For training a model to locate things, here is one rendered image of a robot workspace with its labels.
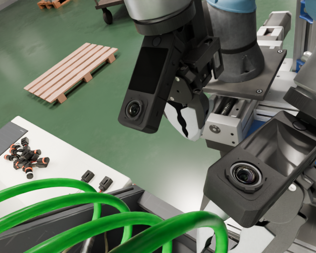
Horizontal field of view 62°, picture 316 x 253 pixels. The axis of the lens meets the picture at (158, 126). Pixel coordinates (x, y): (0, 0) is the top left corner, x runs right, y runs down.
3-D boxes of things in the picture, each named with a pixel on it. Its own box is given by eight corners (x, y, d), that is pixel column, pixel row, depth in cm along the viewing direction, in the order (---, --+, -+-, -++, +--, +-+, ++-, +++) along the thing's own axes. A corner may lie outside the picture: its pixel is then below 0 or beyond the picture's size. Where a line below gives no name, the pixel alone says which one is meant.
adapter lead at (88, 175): (90, 172, 76) (87, 168, 75) (95, 175, 75) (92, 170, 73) (59, 207, 71) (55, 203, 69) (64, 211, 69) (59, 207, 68)
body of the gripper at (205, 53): (226, 74, 37) (214, -14, 29) (195, 114, 34) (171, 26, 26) (183, 67, 42) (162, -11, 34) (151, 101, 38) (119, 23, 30)
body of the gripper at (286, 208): (298, 214, 30) (374, 126, 25) (277, 242, 23) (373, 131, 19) (244, 171, 34) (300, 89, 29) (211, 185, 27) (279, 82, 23)
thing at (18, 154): (59, 159, 84) (50, 148, 80) (33, 185, 79) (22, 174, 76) (27, 138, 98) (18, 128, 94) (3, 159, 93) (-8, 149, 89)
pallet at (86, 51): (88, 48, 391) (84, 42, 384) (122, 54, 345) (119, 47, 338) (26, 95, 343) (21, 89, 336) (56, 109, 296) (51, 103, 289)
